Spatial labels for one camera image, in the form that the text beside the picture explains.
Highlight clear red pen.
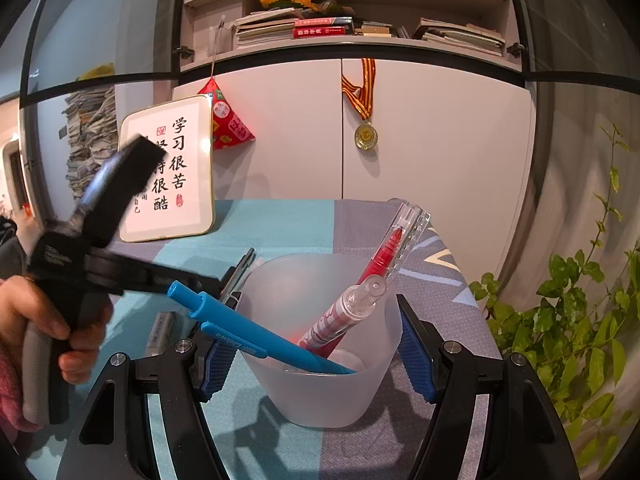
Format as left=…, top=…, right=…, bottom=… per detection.
left=356, top=202, right=432, bottom=286

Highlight black marker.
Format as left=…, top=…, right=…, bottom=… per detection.
left=231, top=247, right=256, bottom=301

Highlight stack of white magazines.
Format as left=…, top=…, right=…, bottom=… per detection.
left=232, top=7, right=301, bottom=51

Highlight blue pen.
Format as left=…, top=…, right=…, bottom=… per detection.
left=166, top=280, right=358, bottom=376

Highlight white eraser with sleeve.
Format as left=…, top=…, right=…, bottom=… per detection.
left=145, top=310, right=177, bottom=358

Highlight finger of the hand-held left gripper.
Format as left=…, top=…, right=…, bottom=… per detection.
left=70, top=135, right=162, bottom=248
left=82, top=252, right=223, bottom=297

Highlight grey bookshelf cabinet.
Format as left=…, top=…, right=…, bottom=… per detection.
left=172, top=0, right=536, bottom=271

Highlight yellow artificial flowers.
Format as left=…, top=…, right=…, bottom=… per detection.
left=259, top=0, right=321, bottom=13

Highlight dark red book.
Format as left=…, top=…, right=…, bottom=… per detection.
left=292, top=26, right=351, bottom=40

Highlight wooden room door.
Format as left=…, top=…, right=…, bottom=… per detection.
left=2, top=142, right=31, bottom=211

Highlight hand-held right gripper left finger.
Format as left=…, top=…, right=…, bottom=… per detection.
left=55, top=310, right=241, bottom=480

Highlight tall pile of papers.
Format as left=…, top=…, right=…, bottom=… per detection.
left=60, top=85, right=118, bottom=196

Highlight frosted plastic cup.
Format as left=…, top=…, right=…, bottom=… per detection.
left=235, top=254, right=405, bottom=429

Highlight red pyramid ornament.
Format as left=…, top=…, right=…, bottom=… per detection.
left=196, top=77, right=257, bottom=151

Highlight green leafy plant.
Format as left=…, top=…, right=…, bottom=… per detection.
left=467, top=120, right=640, bottom=471

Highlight framed calligraphy board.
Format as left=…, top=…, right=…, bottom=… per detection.
left=117, top=95, right=216, bottom=243

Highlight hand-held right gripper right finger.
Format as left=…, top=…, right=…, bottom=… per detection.
left=395, top=294, right=581, bottom=480

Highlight teal grey printed tablecloth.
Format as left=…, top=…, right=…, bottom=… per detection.
left=20, top=197, right=506, bottom=480

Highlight person's left hand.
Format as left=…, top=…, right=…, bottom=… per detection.
left=0, top=275, right=115, bottom=387

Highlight gold medal with striped ribbon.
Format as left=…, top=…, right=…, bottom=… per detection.
left=341, top=57, right=378, bottom=152

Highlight small stack of books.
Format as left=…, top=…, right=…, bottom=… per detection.
left=354, top=20, right=401, bottom=38

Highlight yellow plush toy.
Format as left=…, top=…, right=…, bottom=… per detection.
left=75, top=62, right=116, bottom=81

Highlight pink plaid pen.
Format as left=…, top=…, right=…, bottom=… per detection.
left=299, top=276, right=387, bottom=356

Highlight wide stack of worn magazines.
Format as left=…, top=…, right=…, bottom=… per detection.
left=412, top=17, right=506, bottom=57

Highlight glass cabinet door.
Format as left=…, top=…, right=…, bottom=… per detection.
left=20, top=0, right=188, bottom=111
left=500, top=0, right=640, bottom=86

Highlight bright red book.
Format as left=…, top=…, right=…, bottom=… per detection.
left=294, top=17, right=353, bottom=28

